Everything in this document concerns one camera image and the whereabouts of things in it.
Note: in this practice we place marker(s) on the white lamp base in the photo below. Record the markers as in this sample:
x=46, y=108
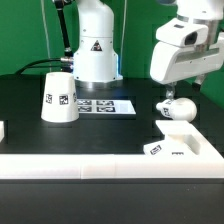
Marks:
x=179, y=139

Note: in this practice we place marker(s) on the white lamp shade cone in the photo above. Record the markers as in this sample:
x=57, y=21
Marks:
x=60, y=98

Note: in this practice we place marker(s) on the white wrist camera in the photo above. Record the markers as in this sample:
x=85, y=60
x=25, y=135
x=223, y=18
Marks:
x=182, y=34

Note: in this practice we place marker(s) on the white lamp bulb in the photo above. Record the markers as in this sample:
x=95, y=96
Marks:
x=178, y=109

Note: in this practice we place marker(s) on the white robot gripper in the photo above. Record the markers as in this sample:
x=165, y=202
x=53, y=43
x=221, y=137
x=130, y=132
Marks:
x=170, y=64

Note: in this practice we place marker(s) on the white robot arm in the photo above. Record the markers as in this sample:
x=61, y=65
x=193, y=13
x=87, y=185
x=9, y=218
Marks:
x=95, y=60

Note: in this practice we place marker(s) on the white marker sheet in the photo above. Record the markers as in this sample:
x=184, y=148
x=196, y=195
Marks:
x=99, y=106

